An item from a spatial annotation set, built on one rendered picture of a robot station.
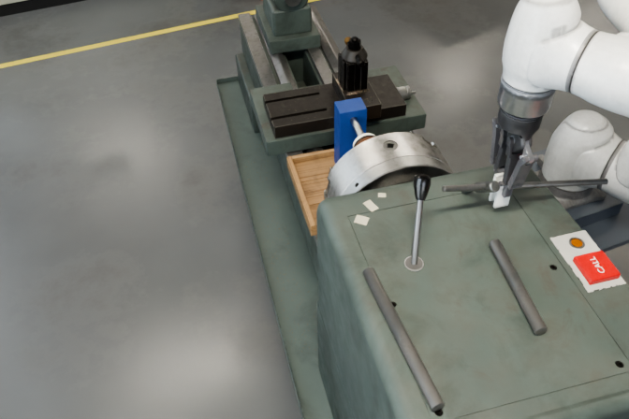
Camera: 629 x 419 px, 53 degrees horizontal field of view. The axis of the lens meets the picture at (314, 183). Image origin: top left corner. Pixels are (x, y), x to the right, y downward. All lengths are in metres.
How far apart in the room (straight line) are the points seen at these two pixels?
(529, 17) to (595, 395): 0.59
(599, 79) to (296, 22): 1.62
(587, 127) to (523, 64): 0.87
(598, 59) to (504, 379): 0.51
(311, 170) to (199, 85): 2.07
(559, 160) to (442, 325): 0.94
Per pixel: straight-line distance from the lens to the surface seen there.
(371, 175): 1.42
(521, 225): 1.31
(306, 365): 1.91
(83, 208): 3.27
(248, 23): 2.71
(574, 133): 1.92
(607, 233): 2.10
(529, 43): 1.05
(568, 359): 1.15
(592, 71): 1.03
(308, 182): 1.89
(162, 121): 3.68
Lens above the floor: 2.18
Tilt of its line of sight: 43 degrees down
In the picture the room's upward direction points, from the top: 2 degrees counter-clockwise
